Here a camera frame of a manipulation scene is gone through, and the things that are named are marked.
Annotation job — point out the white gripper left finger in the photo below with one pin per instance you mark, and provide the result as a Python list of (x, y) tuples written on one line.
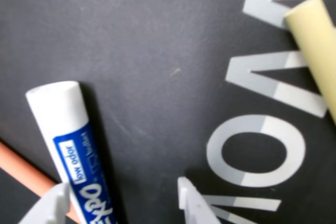
[(52, 205)]

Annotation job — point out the yellow chalk stick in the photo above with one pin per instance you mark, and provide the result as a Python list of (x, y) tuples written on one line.
[(312, 37)]

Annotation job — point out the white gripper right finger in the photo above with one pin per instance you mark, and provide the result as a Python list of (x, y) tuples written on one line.
[(194, 205)]

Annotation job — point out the blue Expo dry-erase marker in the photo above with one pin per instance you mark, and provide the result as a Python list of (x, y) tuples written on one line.
[(65, 129)]

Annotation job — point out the orange chalk stick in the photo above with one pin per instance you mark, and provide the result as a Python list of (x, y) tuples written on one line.
[(15, 161)]

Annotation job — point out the grey WOWROBO mat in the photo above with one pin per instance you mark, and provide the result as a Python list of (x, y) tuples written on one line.
[(131, 51)]

